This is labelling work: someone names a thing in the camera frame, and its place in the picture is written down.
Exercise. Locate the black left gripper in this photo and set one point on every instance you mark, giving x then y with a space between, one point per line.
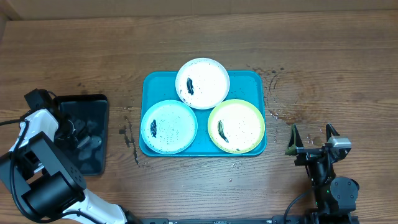
73 137

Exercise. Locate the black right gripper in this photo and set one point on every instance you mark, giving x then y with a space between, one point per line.
311 149

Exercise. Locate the light blue plate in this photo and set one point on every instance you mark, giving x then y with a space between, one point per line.
169 127

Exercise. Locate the white plate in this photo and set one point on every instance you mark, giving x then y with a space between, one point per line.
202 83

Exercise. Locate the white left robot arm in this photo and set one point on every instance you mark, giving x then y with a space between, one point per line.
44 183

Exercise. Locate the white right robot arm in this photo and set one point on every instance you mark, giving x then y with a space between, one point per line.
335 197

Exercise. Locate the black water tray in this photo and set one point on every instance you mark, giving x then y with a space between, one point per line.
86 146

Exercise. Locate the blue plastic tray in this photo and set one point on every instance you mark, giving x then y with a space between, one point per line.
244 85

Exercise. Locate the yellow-rimmed plate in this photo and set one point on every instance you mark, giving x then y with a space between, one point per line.
236 126

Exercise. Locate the cardboard backdrop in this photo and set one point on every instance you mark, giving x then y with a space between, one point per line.
73 9

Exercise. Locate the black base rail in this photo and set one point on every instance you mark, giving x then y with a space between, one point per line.
278 219

